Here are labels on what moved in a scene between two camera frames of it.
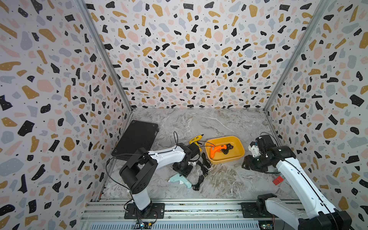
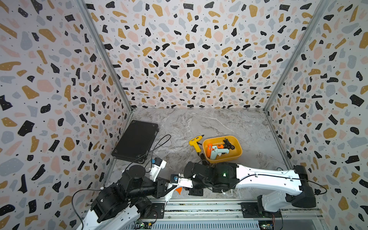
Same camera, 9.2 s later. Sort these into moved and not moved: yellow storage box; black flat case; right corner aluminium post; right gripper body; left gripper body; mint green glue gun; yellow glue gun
Moved: mint green glue gun; right gripper body; left gripper body
Not moved: right corner aluminium post; yellow storage box; yellow glue gun; black flat case
